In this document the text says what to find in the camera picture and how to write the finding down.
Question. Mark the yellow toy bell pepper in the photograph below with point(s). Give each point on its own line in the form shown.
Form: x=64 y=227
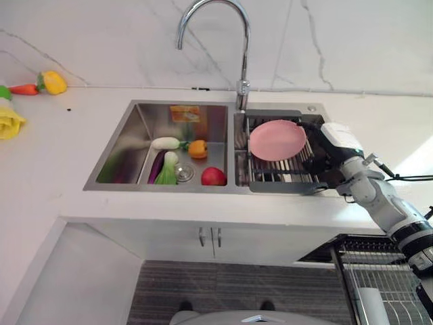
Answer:
x=53 y=82

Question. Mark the pink round plate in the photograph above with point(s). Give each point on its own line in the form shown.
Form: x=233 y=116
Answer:
x=277 y=139

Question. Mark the green toy bok choy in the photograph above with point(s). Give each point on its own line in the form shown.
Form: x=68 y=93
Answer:
x=167 y=171

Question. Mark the grey striped floor mat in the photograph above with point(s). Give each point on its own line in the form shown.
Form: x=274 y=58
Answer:
x=236 y=291

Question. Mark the white sink cabinet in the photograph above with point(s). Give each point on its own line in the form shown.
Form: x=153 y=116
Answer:
x=189 y=237

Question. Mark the chrome gooseneck faucet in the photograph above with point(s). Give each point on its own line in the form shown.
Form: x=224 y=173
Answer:
x=242 y=67

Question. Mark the round sink drain strainer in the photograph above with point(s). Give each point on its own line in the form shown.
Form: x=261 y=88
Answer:
x=184 y=172

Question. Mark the grey robot torso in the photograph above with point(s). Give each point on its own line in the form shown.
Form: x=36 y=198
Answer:
x=243 y=318

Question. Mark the yellow toy flower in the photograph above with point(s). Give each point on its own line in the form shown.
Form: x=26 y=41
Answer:
x=8 y=122

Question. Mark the stainless steel double sink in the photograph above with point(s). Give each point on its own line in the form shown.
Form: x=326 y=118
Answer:
x=162 y=149

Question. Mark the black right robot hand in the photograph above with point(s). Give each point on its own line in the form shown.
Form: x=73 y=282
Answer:
x=319 y=149

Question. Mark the purple toy eggplant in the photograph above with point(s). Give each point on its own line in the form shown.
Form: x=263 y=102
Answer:
x=156 y=167

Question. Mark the orange toy carrot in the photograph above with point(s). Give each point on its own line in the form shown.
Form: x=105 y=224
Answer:
x=23 y=89

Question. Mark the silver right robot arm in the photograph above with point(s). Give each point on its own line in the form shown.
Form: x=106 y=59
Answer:
x=382 y=199

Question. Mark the dark robot foot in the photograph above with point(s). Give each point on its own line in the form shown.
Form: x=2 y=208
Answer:
x=268 y=305

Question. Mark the black sink drying rack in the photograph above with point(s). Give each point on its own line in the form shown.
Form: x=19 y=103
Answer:
x=280 y=171

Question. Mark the white toy radish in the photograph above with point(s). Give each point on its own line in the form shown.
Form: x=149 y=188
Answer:
x=165 y=143

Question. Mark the red toy apple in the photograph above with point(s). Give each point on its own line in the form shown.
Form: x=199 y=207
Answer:
x=213 y=176

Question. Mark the orange toy bell pepper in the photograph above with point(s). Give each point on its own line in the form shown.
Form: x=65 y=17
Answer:
x=198 y=149

